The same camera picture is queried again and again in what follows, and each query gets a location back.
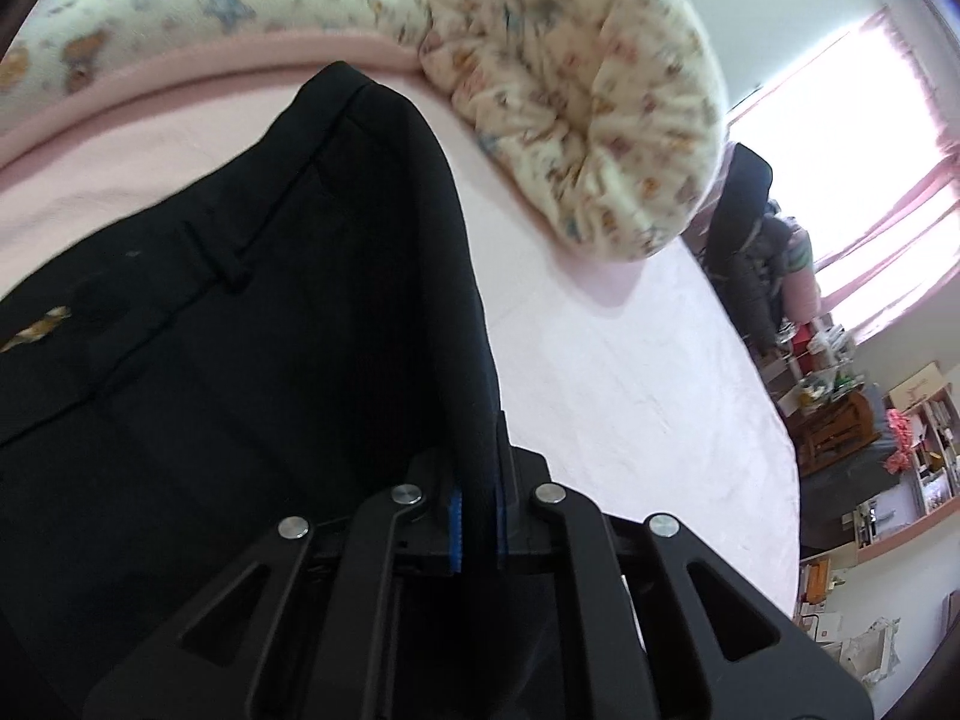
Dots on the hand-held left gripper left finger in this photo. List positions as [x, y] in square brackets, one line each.
[454, 534]

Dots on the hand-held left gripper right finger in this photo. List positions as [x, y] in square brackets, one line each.
[501, 534]

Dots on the black pants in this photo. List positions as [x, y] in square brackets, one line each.
[225, 390]

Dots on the pink bed sheet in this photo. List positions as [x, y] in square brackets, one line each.
[637, 390]

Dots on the brown wooden cabinet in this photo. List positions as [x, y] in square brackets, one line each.
[840, 427]

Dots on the black chair with clothes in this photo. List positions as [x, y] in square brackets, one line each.
[739, 202]

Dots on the pink-edged cluttered shelf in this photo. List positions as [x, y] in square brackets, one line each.
[930, 465]

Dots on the floral patterned pillow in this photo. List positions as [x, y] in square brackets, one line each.
[600, 105]

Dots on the pink window curtain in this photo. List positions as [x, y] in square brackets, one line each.
[885, 240]

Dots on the floral patterned blanket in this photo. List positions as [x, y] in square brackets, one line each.
[187, 0]

